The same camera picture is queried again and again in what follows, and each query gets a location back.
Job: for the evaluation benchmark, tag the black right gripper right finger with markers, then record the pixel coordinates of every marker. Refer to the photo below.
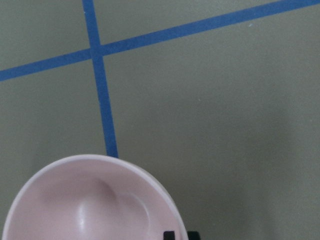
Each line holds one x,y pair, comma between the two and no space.
193,235

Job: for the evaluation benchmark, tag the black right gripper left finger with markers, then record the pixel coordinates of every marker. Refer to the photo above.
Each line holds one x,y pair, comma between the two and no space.
168,235

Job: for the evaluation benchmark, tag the pink bowl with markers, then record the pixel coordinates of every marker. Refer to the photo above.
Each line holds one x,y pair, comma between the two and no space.
92,197

